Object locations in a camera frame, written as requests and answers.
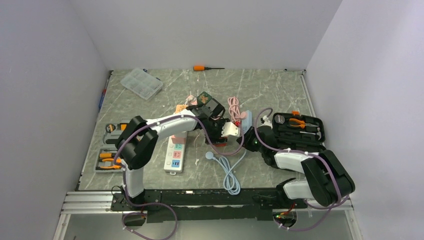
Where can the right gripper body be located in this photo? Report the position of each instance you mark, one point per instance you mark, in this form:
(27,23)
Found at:
(251,142)

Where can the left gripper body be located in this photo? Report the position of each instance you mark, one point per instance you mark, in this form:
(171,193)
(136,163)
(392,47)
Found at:
(214,130)

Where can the green cube socket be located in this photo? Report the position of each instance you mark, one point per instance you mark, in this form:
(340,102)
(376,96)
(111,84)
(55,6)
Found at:
(203,98)

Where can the beige cube socket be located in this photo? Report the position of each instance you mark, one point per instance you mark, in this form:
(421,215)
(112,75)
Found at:
(180,107)

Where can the pink cube socket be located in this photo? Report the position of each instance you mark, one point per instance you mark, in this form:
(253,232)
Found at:
(179,138)

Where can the black tool case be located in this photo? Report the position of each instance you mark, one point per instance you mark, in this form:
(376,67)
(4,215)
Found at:
(299,132)

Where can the white power strip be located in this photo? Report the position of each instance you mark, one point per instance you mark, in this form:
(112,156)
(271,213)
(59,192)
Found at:
(174,158)

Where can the clear plastic screw box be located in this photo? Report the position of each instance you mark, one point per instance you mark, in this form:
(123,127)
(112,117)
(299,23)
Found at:
(141,83)

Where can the grey tool tray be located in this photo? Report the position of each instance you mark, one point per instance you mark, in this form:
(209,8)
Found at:
(105,158)

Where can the light blue power strip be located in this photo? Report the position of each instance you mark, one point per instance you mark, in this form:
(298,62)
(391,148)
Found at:
(247,121)

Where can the red cube socket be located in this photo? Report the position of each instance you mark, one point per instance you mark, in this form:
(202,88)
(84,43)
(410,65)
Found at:
(222,142)

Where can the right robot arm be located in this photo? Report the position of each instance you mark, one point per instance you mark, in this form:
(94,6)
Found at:
(325,181)

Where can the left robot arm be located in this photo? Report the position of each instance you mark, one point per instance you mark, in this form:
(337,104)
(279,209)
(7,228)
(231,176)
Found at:
(136,144)

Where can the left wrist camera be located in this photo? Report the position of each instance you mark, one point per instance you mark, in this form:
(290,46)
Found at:
(230,129)

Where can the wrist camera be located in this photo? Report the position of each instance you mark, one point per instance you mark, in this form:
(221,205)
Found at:
(266,122)
(230,129)

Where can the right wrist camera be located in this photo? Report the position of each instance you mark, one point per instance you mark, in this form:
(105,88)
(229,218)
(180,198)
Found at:
(266,122)

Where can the orange handled screwdriver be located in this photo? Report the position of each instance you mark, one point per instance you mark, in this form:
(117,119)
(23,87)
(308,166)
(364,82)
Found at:
(200,68)

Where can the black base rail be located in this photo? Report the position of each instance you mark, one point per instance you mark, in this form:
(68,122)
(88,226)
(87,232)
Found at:
(208,204)

